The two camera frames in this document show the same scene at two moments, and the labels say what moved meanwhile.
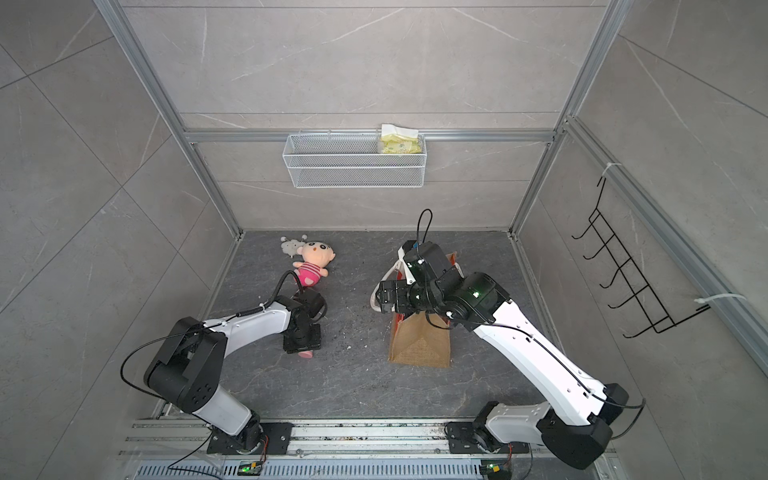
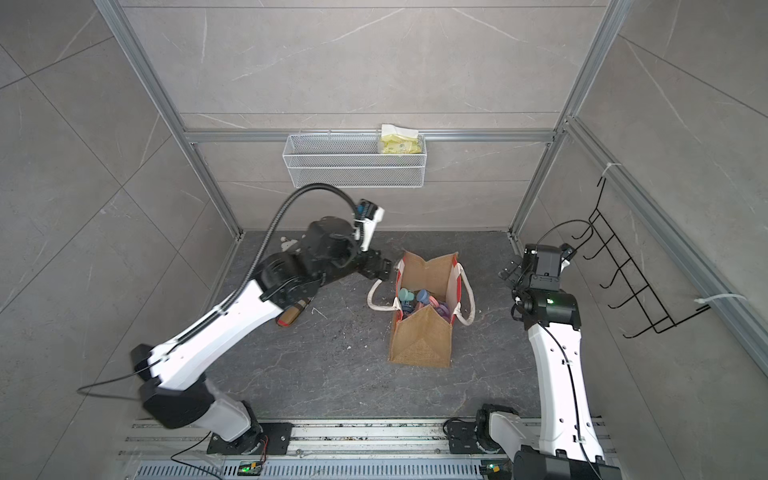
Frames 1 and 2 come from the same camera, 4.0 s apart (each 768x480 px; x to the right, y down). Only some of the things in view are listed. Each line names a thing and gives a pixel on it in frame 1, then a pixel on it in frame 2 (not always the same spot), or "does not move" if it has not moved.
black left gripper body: (311, 340) -> (365, 263)
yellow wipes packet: (400, 140) does not move
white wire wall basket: (350, 161) does not move
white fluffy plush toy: (291, 246) does not move
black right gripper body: (411, 297) -> (514, 267)
